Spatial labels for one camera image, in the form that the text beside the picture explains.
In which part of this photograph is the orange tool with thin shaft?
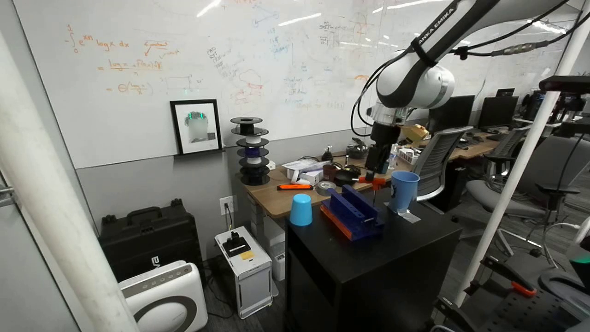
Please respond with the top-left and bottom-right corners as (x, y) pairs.
(359, 176), (387, 206)

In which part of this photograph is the dark blue cup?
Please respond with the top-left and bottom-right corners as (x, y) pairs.
(389, 171), (420, 214)

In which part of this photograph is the light blue cup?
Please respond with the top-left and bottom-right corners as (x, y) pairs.
(289, 193), (313, 227)

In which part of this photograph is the grey mesh office chair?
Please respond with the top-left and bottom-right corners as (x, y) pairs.
(412, 125), (474, 204)

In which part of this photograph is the black bowl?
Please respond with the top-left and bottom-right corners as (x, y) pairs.
(332, 168), (361, 188)

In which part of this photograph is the strip of clear tape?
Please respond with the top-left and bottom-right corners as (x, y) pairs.
(384, 202), (422, 224)

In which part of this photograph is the blue and orange rack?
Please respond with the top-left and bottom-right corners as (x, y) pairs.
(320, 184), (386, 242)

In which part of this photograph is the heap of white boxes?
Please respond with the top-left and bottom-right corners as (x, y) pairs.
(281, 159), (331, 186)

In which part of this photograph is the row of monitors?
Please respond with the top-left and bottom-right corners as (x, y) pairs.
(428, 87), (520, 135)

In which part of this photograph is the wooden desk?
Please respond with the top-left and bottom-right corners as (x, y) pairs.
(242, 133), (504, 220)

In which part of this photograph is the stack of filament spools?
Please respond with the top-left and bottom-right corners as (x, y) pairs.
(230, 116), (272, 186)

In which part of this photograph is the white pole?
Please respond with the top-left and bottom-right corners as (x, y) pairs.
(454, 16), (590, 307)
(0, 31), (140, 332)

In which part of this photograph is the black cabinet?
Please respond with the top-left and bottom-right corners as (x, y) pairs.
(283, 197), (464, 332)

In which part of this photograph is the white drawer unit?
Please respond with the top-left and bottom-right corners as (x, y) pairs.
(248, 193), (287, 282)

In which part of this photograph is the grey padded office chair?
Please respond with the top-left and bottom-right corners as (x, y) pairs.
(465, 134), (590, 270)

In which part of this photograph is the black power brick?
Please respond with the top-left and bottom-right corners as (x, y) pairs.
(222, 231), (252, 258)

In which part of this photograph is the black framed picture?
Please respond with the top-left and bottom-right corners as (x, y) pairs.
(169, 99), (224, 157)

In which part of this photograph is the white computer case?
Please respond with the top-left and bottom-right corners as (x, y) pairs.
(214, 225), (274, 319)

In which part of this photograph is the orange clamp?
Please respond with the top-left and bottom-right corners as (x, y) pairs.
(511, 281), (538, 298)

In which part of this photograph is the whiteboard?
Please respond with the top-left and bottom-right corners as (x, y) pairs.
(12, 0), (590, 169)

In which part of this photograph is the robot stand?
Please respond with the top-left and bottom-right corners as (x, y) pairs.
(431, 256), (590, 332)

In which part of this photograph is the black hard case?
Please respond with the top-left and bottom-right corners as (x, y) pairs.
(97, 198), (206, 283)

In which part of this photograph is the white air purifier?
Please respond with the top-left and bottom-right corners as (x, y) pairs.
(118, 260), (209, 332)

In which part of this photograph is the camera on mount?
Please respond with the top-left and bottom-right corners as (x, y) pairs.
(538, 75), (590, 95)

